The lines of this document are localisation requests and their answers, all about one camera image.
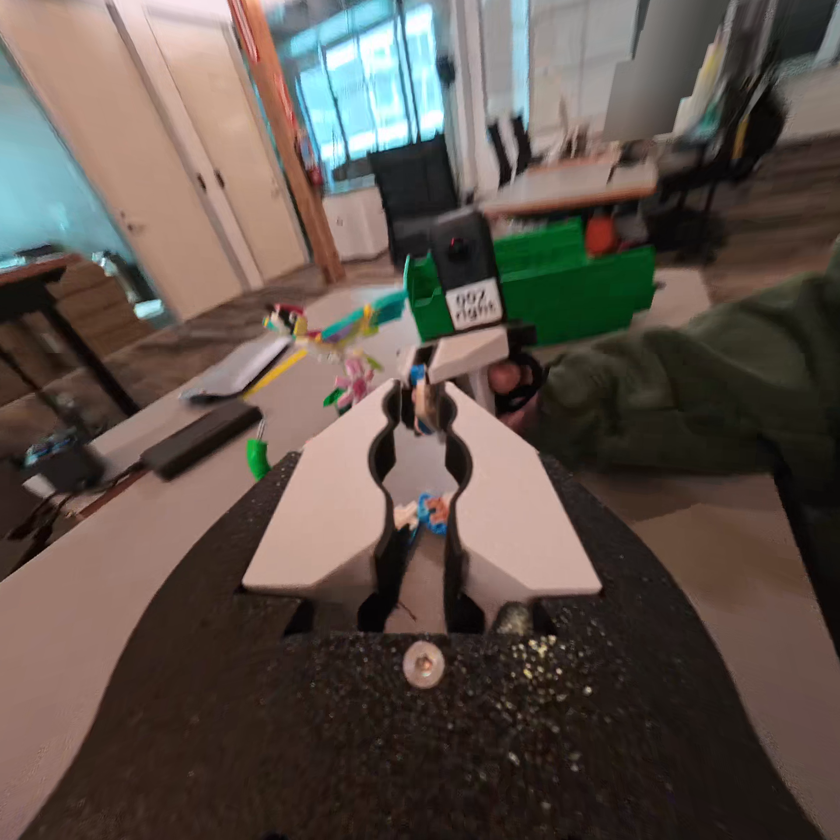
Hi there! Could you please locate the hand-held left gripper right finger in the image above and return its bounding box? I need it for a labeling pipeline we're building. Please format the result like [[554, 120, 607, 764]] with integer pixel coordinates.
[[441, 381, 603, 624]]

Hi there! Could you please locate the small blue white lego assembly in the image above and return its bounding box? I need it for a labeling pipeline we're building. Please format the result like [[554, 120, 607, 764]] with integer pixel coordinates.
[[407, 364, 438, 435]]

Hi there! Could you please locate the large window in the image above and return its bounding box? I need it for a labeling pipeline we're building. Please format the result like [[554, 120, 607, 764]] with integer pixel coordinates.
[[279, 0, 450, 193]]

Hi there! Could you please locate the person's right hand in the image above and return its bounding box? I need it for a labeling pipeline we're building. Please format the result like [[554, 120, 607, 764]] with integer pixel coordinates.
[[489, 361, 549, 437]]

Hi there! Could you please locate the glass partition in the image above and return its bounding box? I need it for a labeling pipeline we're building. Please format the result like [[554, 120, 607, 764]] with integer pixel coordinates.
[[0, 39, 177, 329]]

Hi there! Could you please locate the black device with cables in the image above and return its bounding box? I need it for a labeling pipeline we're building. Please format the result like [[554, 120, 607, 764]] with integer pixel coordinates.
[[0, 427, 109, 546]]

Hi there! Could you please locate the blue orange lego piece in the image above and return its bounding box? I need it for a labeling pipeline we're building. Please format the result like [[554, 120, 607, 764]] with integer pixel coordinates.
[[420, 492, 455, 536]]

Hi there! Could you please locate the black side table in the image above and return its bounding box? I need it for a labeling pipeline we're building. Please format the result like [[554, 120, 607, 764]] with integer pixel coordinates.
[[0, 252, 140, 421]]

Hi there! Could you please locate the wooden edged desk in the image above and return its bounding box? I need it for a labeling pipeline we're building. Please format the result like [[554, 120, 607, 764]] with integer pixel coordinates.
[[481, 159, 660, 221]]

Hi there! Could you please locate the dark stand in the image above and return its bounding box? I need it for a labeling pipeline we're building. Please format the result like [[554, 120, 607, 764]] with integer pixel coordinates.
[[656, 82, 791, 263]]

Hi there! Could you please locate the orange round object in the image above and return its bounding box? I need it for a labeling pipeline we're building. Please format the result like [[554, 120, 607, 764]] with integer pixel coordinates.
[[584, 215, 619, 258]]

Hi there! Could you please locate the beige door with black hinges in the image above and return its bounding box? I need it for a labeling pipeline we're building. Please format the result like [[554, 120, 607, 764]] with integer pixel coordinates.
[[143, 3, 311, 284]]

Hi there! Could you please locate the colourful lego bird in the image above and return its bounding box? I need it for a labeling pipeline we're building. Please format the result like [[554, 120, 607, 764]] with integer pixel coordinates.
[[262, 289, 409, 365]]

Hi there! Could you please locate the wooden post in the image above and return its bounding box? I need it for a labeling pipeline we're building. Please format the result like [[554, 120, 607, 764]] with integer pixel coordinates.
[[226, 0, 347, 284]]

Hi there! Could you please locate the person's right forearm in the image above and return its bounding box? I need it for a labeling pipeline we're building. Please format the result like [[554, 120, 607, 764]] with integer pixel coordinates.
[[535, 246, 840, 506]]

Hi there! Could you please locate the black flat box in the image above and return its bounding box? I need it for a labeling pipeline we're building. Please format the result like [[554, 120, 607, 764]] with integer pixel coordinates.
[[140, 399, 265, 481]]

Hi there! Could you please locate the beige door with lever handle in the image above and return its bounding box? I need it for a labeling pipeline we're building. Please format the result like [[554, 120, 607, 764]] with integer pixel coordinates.
[[3, 0, 249, 324]]

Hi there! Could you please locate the green plastic bin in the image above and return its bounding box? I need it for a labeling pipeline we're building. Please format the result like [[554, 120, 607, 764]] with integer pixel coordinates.
[[403, 218, 657, 347]]

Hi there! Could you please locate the green lego base with flowers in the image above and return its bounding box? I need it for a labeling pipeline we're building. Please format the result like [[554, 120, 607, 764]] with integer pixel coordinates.
[[246, 351, 386, 483]]

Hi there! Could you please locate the yellow strip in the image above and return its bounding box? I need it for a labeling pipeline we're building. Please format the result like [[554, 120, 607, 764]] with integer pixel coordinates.
[[241, 348, 309, 401]]

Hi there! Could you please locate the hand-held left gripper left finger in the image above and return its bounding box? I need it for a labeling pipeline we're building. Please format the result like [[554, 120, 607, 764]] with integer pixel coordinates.
[[241, 377, 421, 621]]

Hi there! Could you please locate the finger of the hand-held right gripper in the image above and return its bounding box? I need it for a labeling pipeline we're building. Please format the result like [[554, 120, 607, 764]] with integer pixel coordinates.
[[397, 343, 434, 383], [427, 326, 510, 385]]

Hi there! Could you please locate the black office chair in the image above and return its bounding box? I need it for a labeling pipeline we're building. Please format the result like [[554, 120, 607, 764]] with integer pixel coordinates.
[[367, 134, 462, 266]]

